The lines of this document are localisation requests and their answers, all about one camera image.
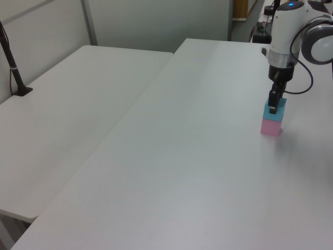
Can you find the blue cube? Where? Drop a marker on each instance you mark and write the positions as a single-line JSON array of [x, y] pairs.
[[281, 112]]

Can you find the black camera pole with base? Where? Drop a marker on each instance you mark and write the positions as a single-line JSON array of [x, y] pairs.
[[23, 91]]

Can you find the black stand with round base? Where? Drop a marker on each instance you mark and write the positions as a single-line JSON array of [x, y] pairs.
[[268, 10]]

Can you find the white tie on pole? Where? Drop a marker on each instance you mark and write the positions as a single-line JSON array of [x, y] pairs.
[[13, 68]]

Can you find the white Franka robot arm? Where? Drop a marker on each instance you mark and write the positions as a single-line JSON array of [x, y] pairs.
[[282, 31]]

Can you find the black box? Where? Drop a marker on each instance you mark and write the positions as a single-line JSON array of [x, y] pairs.
[[261, 38]]

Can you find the pink cube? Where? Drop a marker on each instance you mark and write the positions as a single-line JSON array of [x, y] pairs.
[[270, 127]]

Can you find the grey door frame post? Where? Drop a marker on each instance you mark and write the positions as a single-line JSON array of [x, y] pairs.
[[230, 20]]

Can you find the small green and black device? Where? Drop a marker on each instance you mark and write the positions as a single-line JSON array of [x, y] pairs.
[[261, 27]]

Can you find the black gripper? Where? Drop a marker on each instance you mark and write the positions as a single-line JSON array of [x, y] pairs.
[[281, 74]]

